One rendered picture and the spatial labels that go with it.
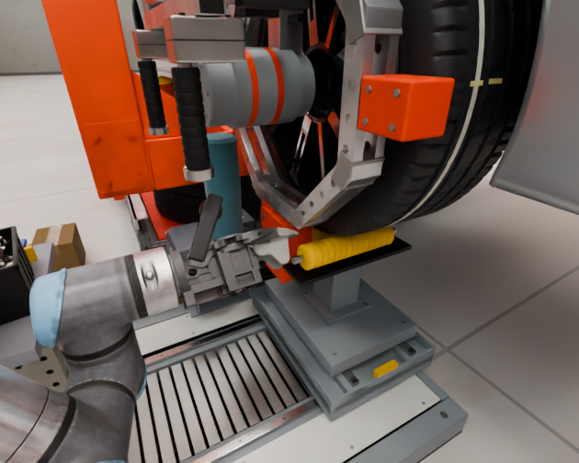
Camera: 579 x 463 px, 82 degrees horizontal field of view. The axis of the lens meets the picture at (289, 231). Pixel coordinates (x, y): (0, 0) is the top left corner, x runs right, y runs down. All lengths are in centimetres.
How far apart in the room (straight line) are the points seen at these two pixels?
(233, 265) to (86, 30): 76
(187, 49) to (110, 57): 63
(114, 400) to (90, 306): 12
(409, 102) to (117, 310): 43
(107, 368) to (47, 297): 12
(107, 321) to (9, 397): 12
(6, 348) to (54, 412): 37
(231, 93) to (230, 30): 16
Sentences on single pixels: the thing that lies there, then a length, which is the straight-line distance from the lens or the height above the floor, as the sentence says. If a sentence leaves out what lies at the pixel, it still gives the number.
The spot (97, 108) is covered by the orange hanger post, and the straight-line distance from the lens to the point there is 109.
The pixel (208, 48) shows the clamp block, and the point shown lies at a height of 92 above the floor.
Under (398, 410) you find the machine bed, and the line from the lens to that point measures 104.
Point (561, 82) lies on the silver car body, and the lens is 51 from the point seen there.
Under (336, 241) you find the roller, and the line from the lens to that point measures 76.
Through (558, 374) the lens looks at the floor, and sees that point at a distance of 145.
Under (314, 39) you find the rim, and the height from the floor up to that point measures 93.
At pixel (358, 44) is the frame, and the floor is 92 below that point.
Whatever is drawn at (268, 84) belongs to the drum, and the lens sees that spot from 65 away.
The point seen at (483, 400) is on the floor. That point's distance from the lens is 125.
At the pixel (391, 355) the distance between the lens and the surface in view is 106.
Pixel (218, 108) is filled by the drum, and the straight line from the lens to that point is 63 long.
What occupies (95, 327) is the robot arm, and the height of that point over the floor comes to 61.
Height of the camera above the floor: 91
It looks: 28 degrees down
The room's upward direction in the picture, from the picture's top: straight up
